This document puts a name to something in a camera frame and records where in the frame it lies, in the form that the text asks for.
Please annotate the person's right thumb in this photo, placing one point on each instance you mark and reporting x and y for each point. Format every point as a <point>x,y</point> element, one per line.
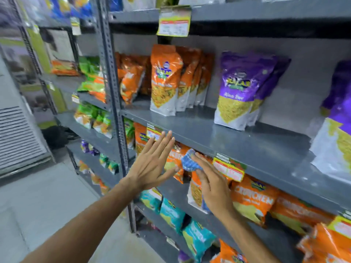
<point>202,180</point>

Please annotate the flat orange packets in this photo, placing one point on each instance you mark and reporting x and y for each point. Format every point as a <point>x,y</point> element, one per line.
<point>64,68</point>

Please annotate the black bag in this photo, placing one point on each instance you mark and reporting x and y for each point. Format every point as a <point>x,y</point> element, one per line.
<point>56,136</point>

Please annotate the small purple packet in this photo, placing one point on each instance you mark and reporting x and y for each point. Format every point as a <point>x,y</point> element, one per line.
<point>183,257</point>

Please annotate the small orange packets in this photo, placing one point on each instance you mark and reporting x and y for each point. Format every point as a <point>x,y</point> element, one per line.
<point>94,178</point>

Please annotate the person's right forearm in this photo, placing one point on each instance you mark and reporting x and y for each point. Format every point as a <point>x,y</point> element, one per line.
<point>248,241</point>

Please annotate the blue packet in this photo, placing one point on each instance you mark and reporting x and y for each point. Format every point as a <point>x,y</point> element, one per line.
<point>115,3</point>

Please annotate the white louvred panel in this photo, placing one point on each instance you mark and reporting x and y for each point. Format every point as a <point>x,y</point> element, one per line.
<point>19,136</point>

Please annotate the person's left hand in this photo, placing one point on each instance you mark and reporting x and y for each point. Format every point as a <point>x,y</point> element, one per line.
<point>146,168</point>

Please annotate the yellow-red shelf price label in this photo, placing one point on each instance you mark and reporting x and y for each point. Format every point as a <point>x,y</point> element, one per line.
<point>228,168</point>
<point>154,131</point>
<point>341,224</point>

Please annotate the large yellow shelf label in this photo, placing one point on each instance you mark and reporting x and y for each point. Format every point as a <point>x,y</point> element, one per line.
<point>174,21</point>

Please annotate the white packet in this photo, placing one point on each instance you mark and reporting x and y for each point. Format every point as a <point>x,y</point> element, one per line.
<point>138,2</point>

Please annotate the row of orange-white snack packets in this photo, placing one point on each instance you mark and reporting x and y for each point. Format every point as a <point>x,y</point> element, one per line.
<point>164,79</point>

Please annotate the small purple packets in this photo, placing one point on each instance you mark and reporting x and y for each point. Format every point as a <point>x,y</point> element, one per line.
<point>87,147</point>

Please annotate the large grey metal shelving rack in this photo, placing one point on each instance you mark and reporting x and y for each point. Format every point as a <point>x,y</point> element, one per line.
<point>246,145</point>

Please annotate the pile of green-orange packets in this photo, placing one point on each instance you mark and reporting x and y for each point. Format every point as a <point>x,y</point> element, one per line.
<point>92,117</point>
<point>93,79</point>

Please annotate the purple-white snack packet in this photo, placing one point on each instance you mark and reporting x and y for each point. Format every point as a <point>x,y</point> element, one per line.
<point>336,128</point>
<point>238,87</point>
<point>270,79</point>

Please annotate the person's left thumb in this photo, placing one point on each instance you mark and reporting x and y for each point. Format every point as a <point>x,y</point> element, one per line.
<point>167,175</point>

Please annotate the teal snack packet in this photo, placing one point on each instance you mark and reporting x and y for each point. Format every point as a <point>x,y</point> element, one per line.
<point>151,199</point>
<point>172,215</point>
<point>198,238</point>

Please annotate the small green packets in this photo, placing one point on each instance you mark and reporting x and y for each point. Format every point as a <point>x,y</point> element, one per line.
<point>109,164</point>

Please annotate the person's right hand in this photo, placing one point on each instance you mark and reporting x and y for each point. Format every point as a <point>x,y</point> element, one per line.
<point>216,190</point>

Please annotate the narrow grey metal shelving rack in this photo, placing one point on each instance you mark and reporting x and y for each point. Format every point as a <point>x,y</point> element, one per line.
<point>68,84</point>

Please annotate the pile of blue-yellow packets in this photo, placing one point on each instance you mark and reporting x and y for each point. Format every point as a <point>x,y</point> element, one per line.
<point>70,6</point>

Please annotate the row of orange crisp packets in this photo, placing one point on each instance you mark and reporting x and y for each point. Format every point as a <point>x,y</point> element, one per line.
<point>255,199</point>

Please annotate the person's left little finger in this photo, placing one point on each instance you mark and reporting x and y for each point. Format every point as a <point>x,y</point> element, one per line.
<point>149,147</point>

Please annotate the orange snack packet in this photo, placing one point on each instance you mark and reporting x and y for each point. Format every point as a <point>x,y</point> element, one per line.
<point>227,253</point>

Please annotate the blue checked cleaning cloth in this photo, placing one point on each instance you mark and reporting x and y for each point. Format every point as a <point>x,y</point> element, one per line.
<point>189,161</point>

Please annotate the small white shelf label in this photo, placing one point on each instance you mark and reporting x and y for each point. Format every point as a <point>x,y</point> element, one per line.
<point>75,98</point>
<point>75,25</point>

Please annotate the person's left forearm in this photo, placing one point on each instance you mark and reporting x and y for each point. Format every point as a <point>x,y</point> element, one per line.
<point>82,227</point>

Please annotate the green-orange snack packet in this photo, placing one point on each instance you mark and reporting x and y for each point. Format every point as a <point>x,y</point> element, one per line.
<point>129,132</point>

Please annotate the person's left middle finger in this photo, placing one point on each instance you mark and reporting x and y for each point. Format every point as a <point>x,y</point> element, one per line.
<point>165,143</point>

